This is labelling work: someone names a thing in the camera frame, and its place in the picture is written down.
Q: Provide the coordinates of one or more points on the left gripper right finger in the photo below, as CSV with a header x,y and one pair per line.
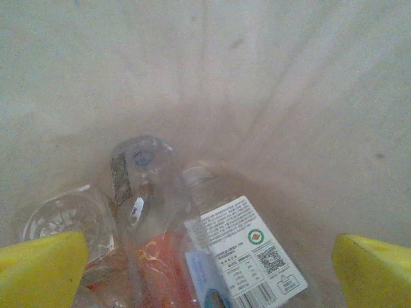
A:
x,y
375,276

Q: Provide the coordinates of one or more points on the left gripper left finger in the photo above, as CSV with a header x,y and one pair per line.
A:
x,y
38,272

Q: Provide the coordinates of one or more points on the clear plastic bottle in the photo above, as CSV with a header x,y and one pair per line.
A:
x,y
64,218

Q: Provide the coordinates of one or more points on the Coca-Cola bottle red label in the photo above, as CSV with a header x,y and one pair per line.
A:
x,y
154,256

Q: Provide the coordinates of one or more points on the clear square bottle white label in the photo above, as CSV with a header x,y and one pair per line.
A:
x,y
244,244

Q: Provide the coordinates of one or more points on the round white bin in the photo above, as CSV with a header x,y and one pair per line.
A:
x,y
205,64

